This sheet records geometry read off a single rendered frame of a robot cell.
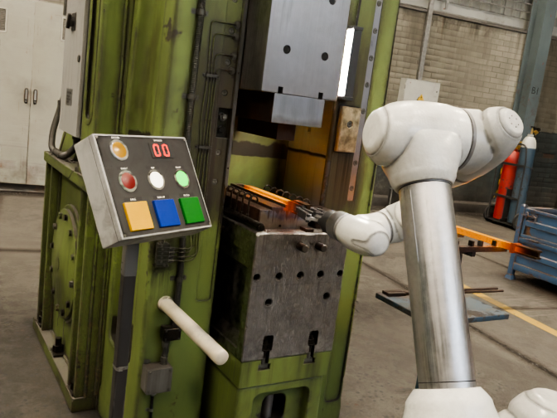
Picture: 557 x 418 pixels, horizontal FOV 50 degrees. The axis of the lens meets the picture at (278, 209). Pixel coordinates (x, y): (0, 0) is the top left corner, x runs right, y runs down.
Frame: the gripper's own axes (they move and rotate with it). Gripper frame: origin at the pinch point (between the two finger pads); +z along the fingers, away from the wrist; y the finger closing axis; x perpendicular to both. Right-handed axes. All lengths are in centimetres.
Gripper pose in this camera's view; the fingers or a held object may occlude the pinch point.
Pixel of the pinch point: (301, 208)
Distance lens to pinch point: 200.6
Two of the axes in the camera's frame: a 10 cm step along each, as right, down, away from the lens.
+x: 1.4, -9.7, -1.9
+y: 8.5, 0.2, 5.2
